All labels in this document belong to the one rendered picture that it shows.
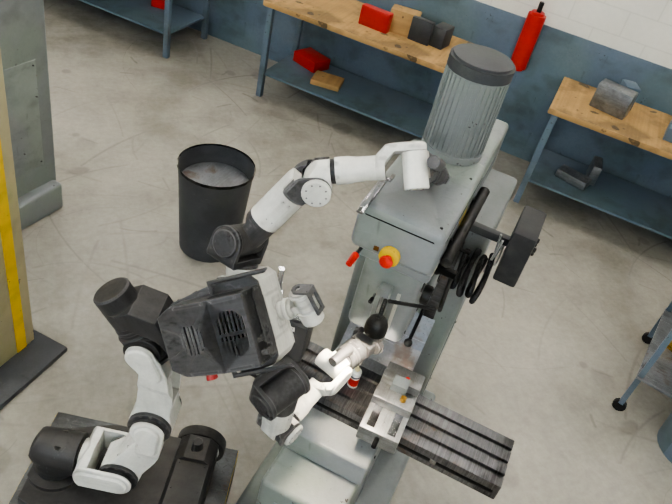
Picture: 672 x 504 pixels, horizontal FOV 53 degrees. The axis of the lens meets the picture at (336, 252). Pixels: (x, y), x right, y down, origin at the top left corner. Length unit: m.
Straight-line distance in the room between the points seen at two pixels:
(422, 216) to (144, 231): 3.00
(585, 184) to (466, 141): 3.87
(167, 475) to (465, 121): 1.69
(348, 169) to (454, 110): 0.49
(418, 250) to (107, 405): 2.20
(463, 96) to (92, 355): 2.55
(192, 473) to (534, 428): 2.11
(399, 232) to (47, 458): 1.49
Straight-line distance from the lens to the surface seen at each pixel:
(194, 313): 1.81
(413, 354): 2.83
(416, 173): 1.73
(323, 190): 1.72
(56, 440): 2.65
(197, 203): 4.13
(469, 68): 2.03
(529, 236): 2.29
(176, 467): 2.76
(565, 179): 5.99
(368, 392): 2.66
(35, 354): 3.88
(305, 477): 2.63
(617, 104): 5.74
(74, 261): 4.42
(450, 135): 2.12
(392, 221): 1.87
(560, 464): 4.06
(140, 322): 1.97
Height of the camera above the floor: 2.93
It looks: 39 degrees down
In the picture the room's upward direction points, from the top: 15 degrees clockwise
